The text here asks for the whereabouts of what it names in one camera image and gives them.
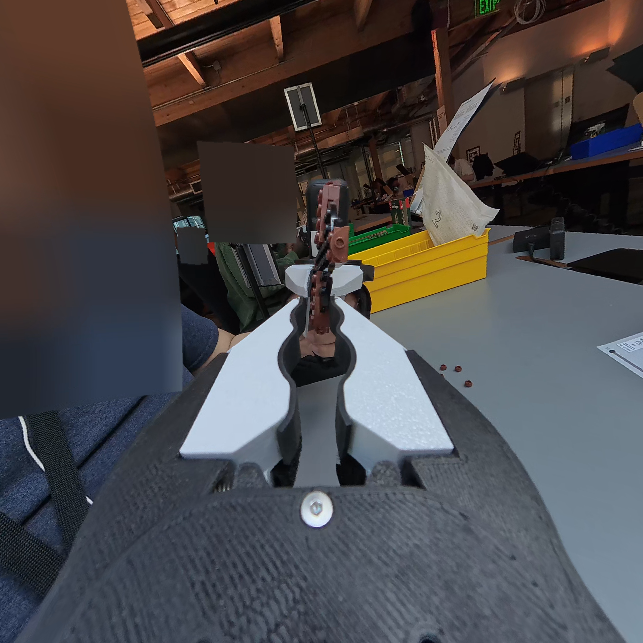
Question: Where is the blue plastic bin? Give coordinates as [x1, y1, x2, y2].
[570, 123, 643, 159]

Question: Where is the white text paper sheet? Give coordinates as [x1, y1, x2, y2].
[432, 82, 496, 162]

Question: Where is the green plastic bin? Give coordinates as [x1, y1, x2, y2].
[346, 223, 411, 255]

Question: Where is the yellow plastic bin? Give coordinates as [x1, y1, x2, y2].
[349, 228, 491, 313]

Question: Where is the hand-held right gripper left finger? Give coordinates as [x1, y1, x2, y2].
[178, 296, 308, 474]

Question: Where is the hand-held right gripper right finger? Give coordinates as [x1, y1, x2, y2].
[333, 296, 456, 474]

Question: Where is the black flat panel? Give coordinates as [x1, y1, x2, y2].
[567, 247, 643, 287]

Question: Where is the person's left forearm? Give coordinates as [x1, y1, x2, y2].
[216, 321, 254, 370]

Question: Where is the white framed ceiling panel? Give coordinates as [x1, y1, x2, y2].
[283, 82, 323, 132]

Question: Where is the black power adapter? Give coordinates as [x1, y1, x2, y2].
[512, 225, 554, 254]

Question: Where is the long wooden table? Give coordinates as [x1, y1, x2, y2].
[467, 147, 643, 203]

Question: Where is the grey device on stand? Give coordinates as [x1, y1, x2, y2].
[235, 243, 282, 288]

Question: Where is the brown toy brick assembly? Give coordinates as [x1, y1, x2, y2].
[301, 181, 350, 335]

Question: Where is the black lanyard strap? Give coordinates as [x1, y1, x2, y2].
[0, 411, 92, 599]

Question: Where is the grey desk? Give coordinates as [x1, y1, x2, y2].
[347, 223, 643, 643]

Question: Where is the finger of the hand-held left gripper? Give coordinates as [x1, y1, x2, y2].
[330, 264, 366, 298]
[284, 264, 317, 298]

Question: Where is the white printed instruction sheet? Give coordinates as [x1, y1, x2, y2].
[597, 331, 643, 378]

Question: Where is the wooden post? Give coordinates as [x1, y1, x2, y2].
[431, 27, 456, 147]

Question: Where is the white thin cable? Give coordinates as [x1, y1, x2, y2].
[17, 416, 94, 504]

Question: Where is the white paper bag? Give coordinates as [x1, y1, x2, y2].
[421, 143, 500, 247]

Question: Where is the person's left hand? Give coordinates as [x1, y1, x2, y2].
[300, 329, 339, 359]

